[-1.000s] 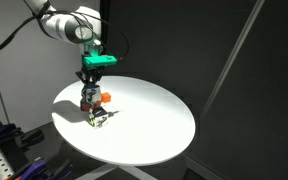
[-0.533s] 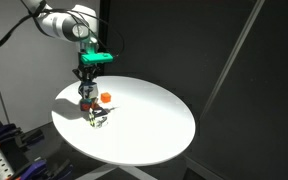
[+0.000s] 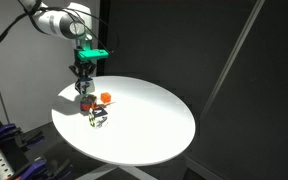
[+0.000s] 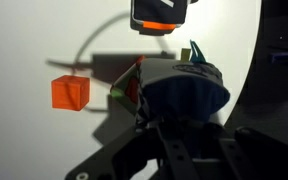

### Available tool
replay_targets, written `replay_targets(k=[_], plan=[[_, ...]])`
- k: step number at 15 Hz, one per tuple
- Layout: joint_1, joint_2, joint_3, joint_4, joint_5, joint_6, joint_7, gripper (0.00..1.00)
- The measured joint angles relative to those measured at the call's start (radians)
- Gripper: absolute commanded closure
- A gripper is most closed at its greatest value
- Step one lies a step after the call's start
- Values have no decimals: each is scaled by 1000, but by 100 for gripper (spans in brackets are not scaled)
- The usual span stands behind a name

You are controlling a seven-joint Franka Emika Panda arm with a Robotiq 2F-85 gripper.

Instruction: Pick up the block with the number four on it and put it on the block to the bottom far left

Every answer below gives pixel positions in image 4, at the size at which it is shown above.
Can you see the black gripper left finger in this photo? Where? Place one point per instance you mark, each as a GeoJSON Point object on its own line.
{"type": "Point", "coordinates": [130, 153]}

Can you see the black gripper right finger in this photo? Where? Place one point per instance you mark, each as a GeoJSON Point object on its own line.
{"type": "Point", "coordinates": [264, 156]}

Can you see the blue number four block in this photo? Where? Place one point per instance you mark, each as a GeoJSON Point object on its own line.
{"type": "Point", "coordinates": [184, 90]}

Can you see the green orange purple soft block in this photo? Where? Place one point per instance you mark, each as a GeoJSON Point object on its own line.
{"type": "Point", "coordinates": [129, 90]}

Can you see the dark navy letter A block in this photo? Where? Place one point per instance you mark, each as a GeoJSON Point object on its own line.
{"type": "Point", "coordinates": [159, 15]}

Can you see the small orange plastic cube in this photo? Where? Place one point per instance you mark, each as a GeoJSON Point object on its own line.
{"type": "Point", "coordinates": [70, 93]}

